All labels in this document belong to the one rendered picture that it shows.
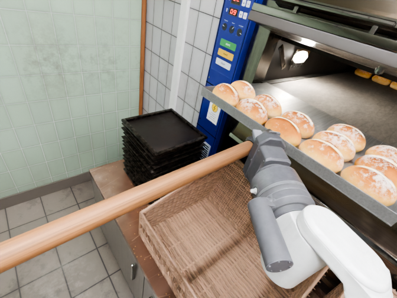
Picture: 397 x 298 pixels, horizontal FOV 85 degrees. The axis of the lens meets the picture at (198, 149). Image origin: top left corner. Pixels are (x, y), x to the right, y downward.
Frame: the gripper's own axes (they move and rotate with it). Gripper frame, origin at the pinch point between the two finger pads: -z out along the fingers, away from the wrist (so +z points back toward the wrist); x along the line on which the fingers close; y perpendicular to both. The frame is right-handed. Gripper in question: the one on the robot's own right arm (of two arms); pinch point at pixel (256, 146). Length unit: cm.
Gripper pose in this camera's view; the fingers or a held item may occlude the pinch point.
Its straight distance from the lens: 50.3
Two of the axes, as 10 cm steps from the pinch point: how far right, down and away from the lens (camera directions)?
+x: 1.8, -7.8, -6.0
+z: 0.7, 6.2, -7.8
